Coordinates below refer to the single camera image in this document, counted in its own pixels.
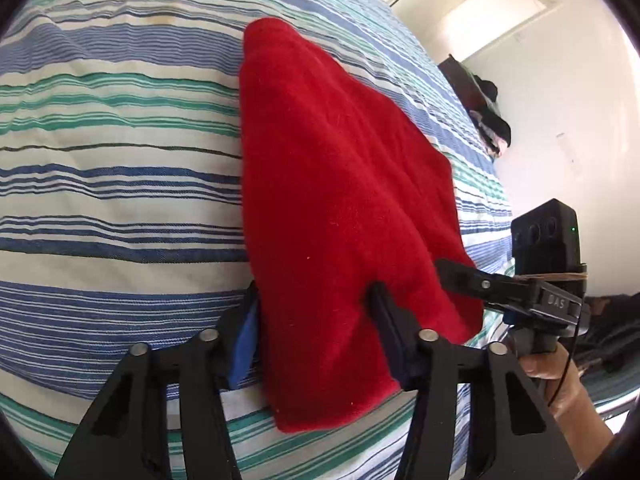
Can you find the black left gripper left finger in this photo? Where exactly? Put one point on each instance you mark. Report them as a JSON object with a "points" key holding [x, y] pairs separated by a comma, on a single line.
{"points": [[124, 434]]}

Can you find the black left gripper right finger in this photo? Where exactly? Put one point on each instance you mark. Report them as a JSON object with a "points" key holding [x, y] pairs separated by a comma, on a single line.
{"points": [[512, 434]]}

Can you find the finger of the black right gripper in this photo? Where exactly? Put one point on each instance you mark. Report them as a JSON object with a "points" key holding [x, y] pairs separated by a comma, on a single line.
{"points": [[497, 292]]}

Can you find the red bunny sweater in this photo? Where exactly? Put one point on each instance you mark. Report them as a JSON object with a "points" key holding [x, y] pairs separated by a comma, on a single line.
{"points": [[339, 190]]}

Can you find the pile of clothes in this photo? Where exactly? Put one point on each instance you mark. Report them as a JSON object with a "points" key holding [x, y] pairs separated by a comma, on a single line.
{"points": [[479, 97]]}

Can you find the right hand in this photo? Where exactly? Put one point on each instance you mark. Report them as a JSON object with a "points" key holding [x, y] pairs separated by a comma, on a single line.
{"points": [[582, 427]]}

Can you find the orange fleece trousers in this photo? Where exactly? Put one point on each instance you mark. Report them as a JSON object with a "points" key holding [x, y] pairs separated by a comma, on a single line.
{"points": [[612, 340]]}

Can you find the blue green striped bedspread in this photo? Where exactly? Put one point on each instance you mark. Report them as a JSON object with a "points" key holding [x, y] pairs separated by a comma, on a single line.
{"points": [[120, 179]]}

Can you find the black camera box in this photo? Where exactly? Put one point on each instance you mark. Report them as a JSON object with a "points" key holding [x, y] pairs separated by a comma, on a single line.
{"points": [[545, 240]]}

